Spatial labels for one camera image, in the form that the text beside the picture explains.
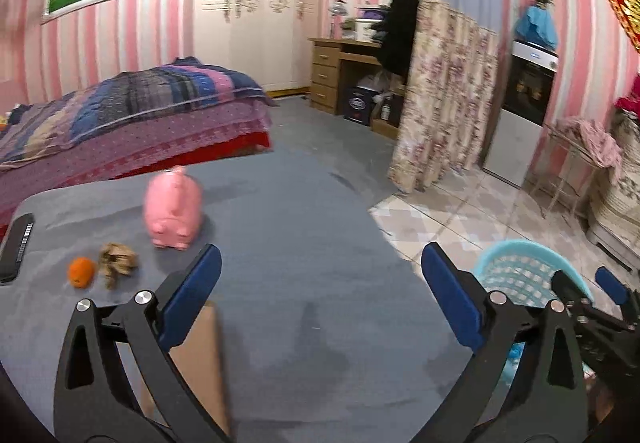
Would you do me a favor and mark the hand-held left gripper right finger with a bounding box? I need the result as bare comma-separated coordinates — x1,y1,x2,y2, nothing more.
400,242,591,443

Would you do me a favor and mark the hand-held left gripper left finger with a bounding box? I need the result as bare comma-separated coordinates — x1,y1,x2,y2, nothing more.
52,243,233,443

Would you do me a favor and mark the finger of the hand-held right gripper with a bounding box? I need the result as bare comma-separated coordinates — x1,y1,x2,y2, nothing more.
595,267,640,324
550,269,596,319

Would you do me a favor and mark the teal plastic basket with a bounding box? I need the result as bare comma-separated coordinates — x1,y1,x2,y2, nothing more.
472,239,596,389

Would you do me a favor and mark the flat brown paper sheet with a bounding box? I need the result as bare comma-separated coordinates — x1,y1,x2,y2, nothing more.
135,300,233,434

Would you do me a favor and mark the crumpled brown paper ball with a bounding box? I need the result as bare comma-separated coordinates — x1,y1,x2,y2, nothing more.
97,243,140,291

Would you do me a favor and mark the floral covered furniture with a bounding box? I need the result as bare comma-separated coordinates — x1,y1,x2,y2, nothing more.
585,113,640,264

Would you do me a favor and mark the pink pig-shaped mug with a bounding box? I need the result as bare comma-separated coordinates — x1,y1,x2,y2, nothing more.
143,166,205,251

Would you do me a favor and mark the blue-grey tablecloth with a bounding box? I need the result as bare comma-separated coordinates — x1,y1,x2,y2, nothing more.
0,148,481,443

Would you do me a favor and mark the orange mandarin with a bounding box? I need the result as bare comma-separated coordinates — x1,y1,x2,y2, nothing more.
68,257,97,289

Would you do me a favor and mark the pink cloth on rack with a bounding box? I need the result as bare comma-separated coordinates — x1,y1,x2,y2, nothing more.
557,117,623,168

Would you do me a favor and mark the bed with red base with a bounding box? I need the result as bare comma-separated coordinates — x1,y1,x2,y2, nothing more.
0,57,281,234

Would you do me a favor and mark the black and white cabinet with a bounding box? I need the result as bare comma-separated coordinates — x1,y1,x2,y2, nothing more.
481,40,560,188

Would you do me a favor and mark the black rectangular case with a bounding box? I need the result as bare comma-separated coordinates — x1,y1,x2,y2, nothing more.
0,213,36,284

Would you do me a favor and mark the floral curtain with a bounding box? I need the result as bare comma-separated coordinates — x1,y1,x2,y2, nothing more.
389,0,501,194

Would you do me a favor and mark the striped patchwork quilt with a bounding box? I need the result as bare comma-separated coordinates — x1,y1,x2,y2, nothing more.
0,58,281,168

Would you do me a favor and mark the dark blue bag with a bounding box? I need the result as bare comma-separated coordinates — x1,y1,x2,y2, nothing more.
344,87,373,125

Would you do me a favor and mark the wooden desk with drawers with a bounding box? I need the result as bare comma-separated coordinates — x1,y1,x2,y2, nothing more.
307,37,406,138

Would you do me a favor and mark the blue cloth bundle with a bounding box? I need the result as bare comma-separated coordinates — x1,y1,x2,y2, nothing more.
515,5,559,51

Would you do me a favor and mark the cream wardrobe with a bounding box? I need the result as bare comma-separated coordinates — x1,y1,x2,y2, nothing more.
192,0,323,91

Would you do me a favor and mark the white storage box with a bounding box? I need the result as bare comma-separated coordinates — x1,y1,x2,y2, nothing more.
354,18,383,42

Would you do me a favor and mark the black hanging coat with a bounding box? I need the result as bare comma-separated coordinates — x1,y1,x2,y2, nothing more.
377,0,422,78

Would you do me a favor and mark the desk lamp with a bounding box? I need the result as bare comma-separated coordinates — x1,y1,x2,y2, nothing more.
327,0,349,38

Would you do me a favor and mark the metal wire rack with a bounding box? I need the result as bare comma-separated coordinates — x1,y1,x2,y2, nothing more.
530,123,601,218

